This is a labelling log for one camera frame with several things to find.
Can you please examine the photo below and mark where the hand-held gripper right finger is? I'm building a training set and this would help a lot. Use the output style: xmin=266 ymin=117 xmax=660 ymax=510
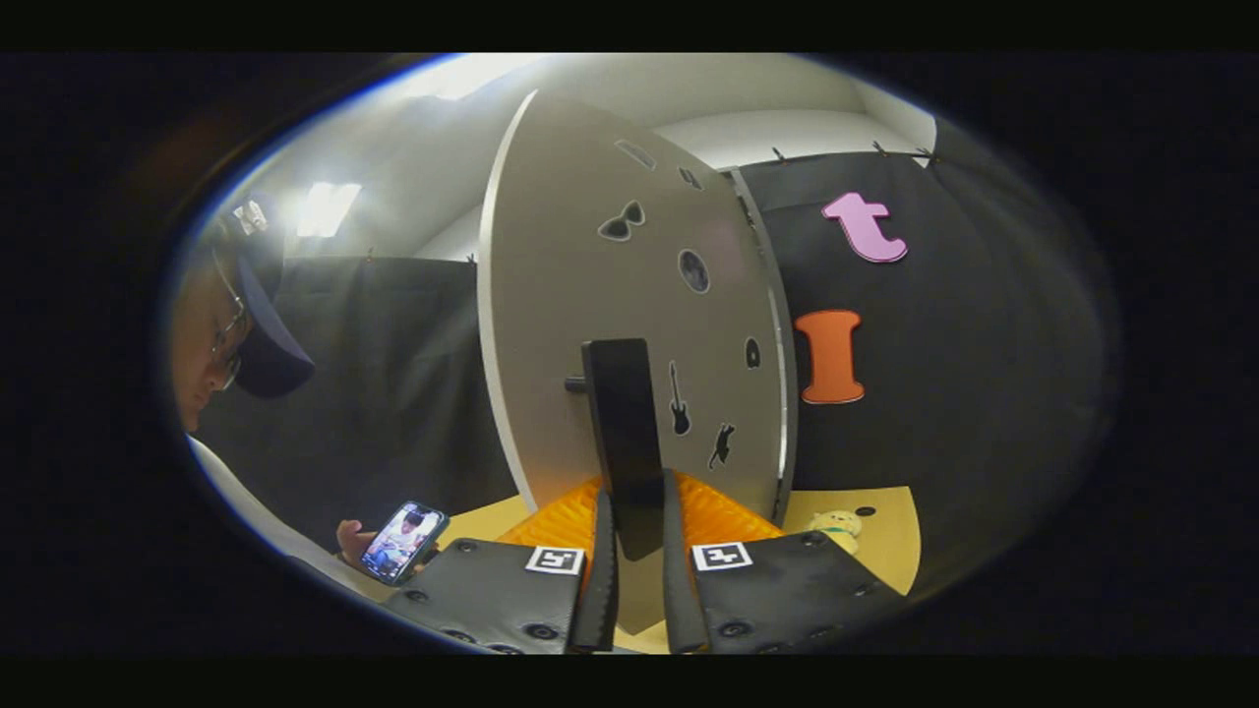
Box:
xmin=662 ymin=470 xmax=908 ymax=656

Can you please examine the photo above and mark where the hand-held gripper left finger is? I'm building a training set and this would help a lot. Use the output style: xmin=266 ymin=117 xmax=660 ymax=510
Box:
xmin=379 ymin=477 xmax=619 ymax=655

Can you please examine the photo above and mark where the black door handle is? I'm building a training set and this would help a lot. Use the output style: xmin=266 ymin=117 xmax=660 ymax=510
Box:
xmin=566 ymin=337 xmax=667 ymax=561

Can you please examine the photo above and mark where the yellow plush toy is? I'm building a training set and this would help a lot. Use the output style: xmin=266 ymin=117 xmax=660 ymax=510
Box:
xmin=807 ymin=509 xmax=864 ymax=557

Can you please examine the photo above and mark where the smartphone with lit screen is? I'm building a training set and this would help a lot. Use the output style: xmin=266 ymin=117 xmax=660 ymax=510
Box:
xmin=359 ymin=501 xmax=450 ymax=587

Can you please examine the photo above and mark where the black backdrop cloth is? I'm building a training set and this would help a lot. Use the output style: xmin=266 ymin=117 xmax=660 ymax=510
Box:
xmin=197 ymin=118 xmax=1122 ymax=596

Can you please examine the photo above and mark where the long ceiling light strip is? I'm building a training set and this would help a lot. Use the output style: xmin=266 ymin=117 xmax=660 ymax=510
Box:
xmin=295 ymin=181 xmax=363 ymax=238

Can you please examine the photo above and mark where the white cabinet with grey frame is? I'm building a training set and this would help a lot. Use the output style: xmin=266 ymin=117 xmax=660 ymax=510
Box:
xmin=723 ymin=165 xmax=800 ymax=527

